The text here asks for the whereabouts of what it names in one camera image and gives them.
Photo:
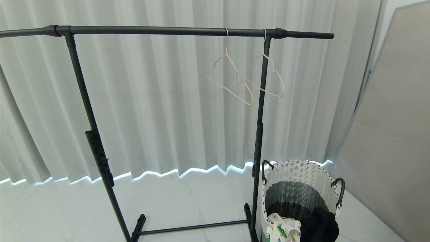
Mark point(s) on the pink clothes hanger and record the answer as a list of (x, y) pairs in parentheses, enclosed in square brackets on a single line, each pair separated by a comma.
[(272, 93), (231, 93)]

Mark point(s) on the black short-sleeved shirt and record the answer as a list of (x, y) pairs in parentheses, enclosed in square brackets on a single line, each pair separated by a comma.
[(319, 227)]

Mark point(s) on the white laundry basket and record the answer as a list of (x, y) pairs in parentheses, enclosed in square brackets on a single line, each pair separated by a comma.
[(302, 171)]

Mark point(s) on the black clothes rack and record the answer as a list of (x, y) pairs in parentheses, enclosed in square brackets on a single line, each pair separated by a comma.
[(168, 31)]

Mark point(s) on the white curtain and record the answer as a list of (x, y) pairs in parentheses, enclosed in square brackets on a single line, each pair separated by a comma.
[(161, 101)]

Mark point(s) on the cream printed garment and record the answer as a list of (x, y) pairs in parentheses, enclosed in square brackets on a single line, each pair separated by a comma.
[(282, 230)]

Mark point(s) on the large grey board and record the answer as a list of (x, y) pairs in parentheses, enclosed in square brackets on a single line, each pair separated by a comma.
[(396, 134)]

